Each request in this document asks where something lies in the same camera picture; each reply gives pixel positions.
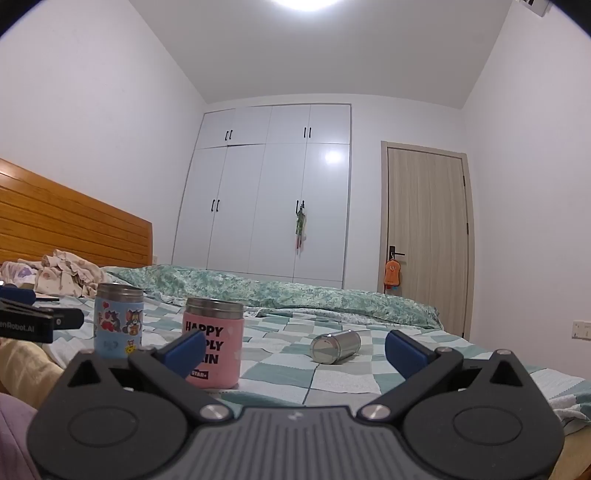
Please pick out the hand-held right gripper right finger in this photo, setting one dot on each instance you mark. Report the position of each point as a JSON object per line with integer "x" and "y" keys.
{"x": 406, "y": 354}

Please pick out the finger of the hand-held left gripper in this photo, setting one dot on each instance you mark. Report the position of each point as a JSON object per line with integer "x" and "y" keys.
{"x": 16, "y": 294}
{"x": 64, "y": 318}

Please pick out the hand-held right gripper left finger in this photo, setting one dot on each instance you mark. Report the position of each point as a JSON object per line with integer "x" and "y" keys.
{"x": 182, "y": 348}

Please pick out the stainless steel cup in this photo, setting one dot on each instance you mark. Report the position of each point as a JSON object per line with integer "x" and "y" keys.
{"x": 336, "y": 347}

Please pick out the pink lettered cup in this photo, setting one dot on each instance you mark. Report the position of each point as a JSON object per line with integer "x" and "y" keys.
{"x": 217, "y": 341}

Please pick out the blue cartoon cup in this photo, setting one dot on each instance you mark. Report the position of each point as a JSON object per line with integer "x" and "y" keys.
{"x": 117, "y": 323}

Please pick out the purple patterned cloth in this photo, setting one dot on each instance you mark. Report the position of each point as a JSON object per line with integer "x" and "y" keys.
{"x": 16, "y": 273}

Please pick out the floral clothes pile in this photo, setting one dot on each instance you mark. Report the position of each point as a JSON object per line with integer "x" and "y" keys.
{"x": 64, "y": 274}

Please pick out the orange hanging toy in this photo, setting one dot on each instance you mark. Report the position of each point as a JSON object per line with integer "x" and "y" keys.
{"x": 392, "y": 274}

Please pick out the wooden headboard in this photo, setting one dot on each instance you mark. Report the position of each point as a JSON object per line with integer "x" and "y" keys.
{"x": 69, "y": 217}

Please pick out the person's pink clothing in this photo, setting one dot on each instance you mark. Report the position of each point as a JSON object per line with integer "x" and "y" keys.
{"x": 16, "y": 438}

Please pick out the green floral quilt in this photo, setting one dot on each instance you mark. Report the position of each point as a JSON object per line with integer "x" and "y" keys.
{"x": 277, "y": 290}

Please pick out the beige wooden door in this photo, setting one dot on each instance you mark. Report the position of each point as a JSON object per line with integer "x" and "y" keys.
{"x": 427, "y": 221}

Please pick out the green hanging ornament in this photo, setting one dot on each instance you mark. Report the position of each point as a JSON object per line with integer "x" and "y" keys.
{"x": 300, "y": 228}

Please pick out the white cloth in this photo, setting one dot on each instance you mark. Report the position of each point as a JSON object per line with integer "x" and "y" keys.
{"x": 570, "y": 410}

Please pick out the white wardrobe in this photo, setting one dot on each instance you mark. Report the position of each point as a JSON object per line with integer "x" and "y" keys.
{"x": 263, "y": 194}

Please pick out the ceiling light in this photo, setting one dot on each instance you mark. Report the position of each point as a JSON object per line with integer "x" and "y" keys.
{"x": 304, "y": 2}

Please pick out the air conditioner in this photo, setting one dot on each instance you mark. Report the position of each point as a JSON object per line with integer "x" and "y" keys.
{"x": 535, "y": 3}

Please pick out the wall socket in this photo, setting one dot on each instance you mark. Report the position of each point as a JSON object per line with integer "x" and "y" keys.
{"x": 581, "y": 329}

